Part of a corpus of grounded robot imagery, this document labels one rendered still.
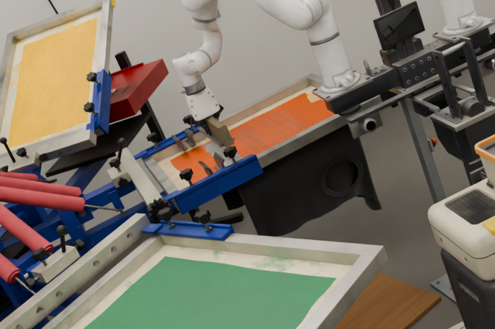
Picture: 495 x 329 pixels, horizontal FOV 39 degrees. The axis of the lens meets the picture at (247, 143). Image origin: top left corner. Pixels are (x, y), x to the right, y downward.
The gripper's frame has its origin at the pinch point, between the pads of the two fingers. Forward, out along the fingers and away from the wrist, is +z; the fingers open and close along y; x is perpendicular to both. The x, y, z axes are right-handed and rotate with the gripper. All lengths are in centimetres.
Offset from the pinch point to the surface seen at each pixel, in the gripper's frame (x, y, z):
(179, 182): -6.3, -20.0, 10.6
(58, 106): 71, -46, -18
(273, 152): -29.0, 10.2, 8.1
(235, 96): 200, 57, 50
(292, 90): 25.6, 41.0, 9.0
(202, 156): 7.5, -6.5, 10.7
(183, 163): 9.8, -13.9, 10.6
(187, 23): 200, 47, -6
